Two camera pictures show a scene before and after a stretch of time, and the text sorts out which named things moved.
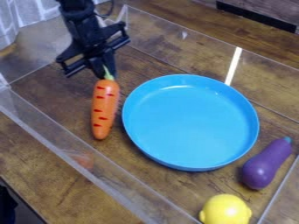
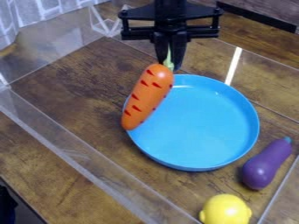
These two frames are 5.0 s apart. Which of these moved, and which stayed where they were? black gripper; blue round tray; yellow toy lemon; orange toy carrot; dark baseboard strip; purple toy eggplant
Moved: orange toy carrot; black gripper
Stayed: yellow toy lemon; dark baseboard strip; purple toy eggplant; blue round tray
